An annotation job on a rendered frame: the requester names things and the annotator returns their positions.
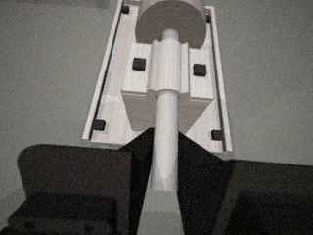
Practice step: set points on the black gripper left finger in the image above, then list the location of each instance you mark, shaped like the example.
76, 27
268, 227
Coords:
121, 173

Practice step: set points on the silver metal shaft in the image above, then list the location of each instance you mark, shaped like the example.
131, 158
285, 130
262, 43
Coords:
164, 174

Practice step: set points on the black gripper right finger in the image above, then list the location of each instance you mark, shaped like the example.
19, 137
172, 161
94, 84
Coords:
209, 187

